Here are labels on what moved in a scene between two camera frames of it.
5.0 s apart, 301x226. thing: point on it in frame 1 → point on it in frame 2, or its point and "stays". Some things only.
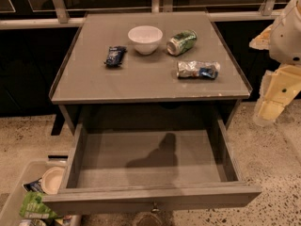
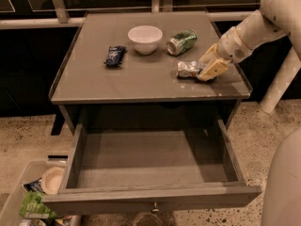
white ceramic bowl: [146, 39] stays
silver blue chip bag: [194, 69] stays
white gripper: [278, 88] → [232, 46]
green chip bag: [32, 205] stays
